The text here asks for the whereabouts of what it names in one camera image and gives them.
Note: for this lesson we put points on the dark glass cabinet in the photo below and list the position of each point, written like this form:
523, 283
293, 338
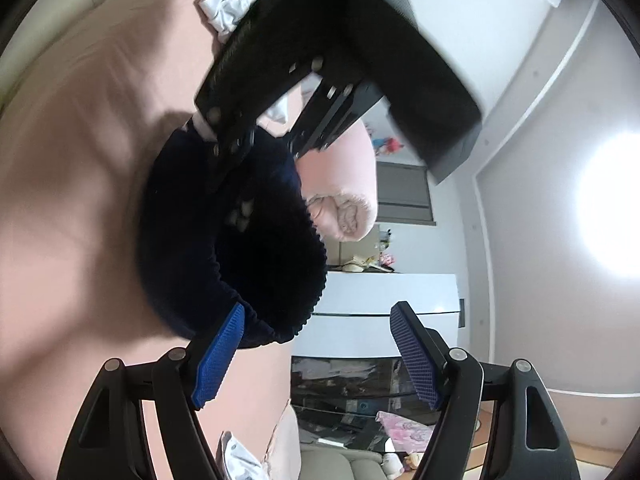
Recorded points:
345, 385

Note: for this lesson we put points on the pink bed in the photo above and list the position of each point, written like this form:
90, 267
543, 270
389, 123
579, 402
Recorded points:
75, 185

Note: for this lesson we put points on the pink printed cloth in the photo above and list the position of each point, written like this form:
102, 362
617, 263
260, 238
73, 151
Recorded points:
405, 430

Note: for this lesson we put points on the white garment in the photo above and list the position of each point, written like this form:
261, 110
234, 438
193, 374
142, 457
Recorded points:
240, 457

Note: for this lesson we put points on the beige armchair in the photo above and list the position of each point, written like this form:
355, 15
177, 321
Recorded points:
340, 462

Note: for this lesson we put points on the ceiling light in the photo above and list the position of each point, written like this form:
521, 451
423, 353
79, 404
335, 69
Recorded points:
615, 205

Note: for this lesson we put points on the navy striped knit sweater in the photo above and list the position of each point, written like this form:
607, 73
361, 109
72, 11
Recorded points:
280, 260

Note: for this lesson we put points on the white wardrobe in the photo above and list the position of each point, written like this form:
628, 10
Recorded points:
385, 295

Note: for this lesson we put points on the red toy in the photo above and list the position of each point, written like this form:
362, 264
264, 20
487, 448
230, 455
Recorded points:
387, 146

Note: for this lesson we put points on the beige pillow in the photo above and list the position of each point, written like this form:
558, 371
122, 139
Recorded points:
282, 440

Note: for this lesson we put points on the pink rolled quilt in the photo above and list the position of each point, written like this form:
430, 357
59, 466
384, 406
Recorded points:
345, 175

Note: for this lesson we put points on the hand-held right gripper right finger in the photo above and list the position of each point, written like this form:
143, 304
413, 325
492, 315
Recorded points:
415, 355

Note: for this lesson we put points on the white cloth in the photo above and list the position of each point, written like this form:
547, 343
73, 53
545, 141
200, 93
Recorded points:
230, 5

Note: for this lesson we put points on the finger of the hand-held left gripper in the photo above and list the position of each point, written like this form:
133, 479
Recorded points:
235, 75
330, 115

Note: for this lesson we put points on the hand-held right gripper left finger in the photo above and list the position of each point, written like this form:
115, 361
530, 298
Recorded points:
220, 355

